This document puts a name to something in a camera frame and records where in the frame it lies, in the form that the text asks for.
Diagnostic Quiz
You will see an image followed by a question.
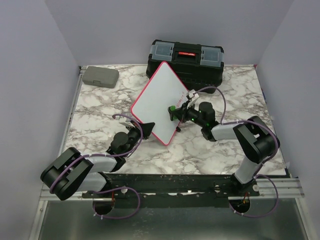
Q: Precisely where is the aluminium frame rail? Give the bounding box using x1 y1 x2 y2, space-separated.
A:
256 178 305 199

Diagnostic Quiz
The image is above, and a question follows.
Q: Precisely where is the grey plastic case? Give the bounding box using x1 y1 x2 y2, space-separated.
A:
82 66 120 89

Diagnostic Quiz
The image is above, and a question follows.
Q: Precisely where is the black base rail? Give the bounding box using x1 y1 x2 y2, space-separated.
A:
82 173 260 209

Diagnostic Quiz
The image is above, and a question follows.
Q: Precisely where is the green whiteboard eraser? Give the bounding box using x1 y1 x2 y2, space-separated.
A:
168 105 178 121

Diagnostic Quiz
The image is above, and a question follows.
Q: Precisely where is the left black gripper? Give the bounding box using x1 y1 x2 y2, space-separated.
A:
123 120 156 157

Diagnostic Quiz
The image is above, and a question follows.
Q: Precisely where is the pink framed whiteboard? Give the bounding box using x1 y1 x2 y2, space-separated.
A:
130 61 188 146

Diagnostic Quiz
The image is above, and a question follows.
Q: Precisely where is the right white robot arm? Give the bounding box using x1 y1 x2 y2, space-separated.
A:
168 101 280 196

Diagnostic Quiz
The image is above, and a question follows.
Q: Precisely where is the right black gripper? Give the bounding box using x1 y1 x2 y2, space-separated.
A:
172 100 206 128

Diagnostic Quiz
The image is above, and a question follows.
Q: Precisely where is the black plastic toolbox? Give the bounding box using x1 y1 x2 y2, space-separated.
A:
146 39 225 90

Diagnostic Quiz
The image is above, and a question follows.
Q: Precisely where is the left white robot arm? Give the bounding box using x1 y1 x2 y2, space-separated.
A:
40 119 156 201

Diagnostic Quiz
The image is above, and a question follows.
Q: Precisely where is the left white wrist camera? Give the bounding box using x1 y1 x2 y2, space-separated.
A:
118 117 135 129

